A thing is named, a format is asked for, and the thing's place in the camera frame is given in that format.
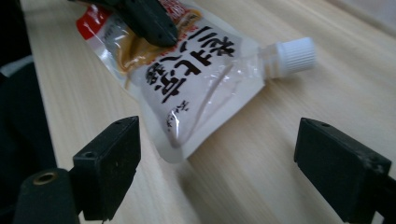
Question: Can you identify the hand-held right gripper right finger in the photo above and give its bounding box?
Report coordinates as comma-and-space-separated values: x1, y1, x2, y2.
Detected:
293, 117, 392, 224

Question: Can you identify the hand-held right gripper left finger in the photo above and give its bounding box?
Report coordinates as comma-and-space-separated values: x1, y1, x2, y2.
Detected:
73, 116, 142, 222

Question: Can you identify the white spouted sauce pouch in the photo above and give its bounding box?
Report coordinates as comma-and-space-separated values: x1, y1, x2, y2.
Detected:
76, 0, 318, 164

